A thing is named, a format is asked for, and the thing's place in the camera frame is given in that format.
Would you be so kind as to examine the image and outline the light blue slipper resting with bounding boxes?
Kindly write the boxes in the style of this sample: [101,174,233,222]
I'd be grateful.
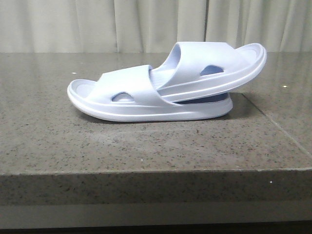
[67,65,233,122]

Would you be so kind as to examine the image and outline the grey-green curtain left panel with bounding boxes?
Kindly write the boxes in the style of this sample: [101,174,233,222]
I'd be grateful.
[0,0,208,53]

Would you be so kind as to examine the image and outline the grey-green curtain panel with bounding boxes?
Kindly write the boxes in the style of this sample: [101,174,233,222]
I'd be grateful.
[0,0,208,53]
[206,0,312,52]

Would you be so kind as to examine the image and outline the light blue slipper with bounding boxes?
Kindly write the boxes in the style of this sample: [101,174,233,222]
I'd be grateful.
[150,42,267,102]

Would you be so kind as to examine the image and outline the grey-green curtain right panel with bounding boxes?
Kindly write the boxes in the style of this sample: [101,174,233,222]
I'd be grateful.
[206,0,312,52]

